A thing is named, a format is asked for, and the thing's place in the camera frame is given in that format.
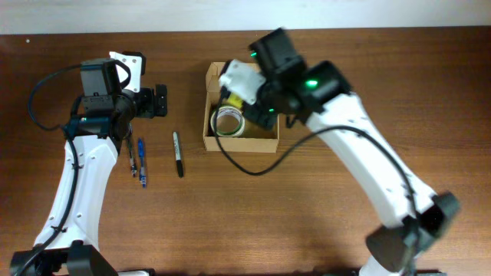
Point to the brown cardboard box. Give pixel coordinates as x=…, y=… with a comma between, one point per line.
x=254, y=139

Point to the blue ballpoint pen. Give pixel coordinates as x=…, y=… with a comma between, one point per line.
x=142, y=172

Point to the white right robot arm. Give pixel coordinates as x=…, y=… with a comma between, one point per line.
x=413, y=216

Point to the yellow highlighter marker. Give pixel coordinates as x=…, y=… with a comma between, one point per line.
x=235, y=101

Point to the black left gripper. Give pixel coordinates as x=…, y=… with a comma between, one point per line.
x=159, y=100

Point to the beige masking tape roll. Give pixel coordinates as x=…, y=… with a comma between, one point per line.
x=227, y=121

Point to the green tape roll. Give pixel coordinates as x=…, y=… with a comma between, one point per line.
x=241, y=129

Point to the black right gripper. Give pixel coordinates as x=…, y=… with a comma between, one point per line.
x=260, y=116

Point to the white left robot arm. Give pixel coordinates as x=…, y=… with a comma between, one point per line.
x=99, y=123

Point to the black ballpoint pen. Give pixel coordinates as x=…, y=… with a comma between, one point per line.
x=131, y=154

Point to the black permanent marker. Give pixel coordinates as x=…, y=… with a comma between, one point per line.
x=179, y=163

